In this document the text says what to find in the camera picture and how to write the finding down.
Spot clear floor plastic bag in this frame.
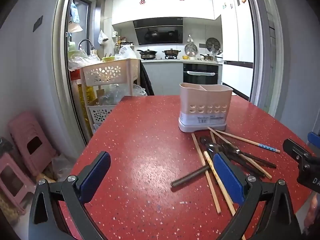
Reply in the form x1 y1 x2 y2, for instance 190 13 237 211
51 154 74 180

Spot pink plastic utensil holder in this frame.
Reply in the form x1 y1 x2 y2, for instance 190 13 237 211
178 82 234 133

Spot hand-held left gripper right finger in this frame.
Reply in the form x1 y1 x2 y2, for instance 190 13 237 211
212 152 302 240

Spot beige plastic storage trolley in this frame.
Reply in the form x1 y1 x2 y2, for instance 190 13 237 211
79 58 140 130

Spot black built-in oven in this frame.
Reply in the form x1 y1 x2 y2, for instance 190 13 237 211
183 63 219 85

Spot round metal steamer rack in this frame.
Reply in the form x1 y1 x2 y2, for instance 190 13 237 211
184 43 198 57

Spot dark wall switch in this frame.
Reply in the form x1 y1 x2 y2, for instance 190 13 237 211
33 16 43 32

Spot white upper kitchen cabinets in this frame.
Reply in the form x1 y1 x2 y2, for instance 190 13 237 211
112 0 215 26

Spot round grey divided pan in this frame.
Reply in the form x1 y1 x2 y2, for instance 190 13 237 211
206 37 222 52

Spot small steel saucepan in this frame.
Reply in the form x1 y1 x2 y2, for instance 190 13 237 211
200 54 223 62

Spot steel cooking pot with lid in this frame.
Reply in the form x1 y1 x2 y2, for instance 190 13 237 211
162 48 182 58

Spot blue white hanging bag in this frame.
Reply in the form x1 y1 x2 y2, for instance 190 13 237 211
70 1 83 32

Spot clear plastic bag on shelf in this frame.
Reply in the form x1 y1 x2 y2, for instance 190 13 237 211
100 84 148 105

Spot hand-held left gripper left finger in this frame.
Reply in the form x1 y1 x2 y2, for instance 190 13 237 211
28 151 111 240

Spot black range hood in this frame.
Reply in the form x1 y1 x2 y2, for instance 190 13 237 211
132 17 184 46

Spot crumpled clear plastic bags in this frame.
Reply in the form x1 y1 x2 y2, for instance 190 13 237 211
68 50 100 71

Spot row of condiment bottles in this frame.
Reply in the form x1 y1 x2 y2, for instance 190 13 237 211
114 36 135 53

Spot black kitchen faucet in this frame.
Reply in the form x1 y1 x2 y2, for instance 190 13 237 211
78 39 94 55

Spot hanging white plastic bag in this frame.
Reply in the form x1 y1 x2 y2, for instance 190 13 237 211
97 29 110 45

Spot black wok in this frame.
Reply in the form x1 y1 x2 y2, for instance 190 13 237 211
137 49 158 60

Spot white refrigerator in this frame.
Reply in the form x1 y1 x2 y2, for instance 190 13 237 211
215 0 255 100

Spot dark translucent plastic spoon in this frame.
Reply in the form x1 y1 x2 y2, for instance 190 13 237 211
199 136 266 178
171 166 210 187
219 142 277 168

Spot person's right hand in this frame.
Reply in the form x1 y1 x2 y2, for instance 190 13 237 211
304 192 320 234

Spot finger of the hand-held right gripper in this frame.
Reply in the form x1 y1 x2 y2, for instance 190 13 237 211
283 138 313 171
308 132 320 146

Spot blue dotted wooden chopstick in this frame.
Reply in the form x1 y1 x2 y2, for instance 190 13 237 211
207 126 281 153

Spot hanging black cloth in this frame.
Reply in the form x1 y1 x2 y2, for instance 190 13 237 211
140 61 155 96

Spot stack of pink stools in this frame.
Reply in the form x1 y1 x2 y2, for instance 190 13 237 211
7 111 57 178

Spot grey lower kitchen cabinets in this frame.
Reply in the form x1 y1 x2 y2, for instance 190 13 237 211
141 61 184 96

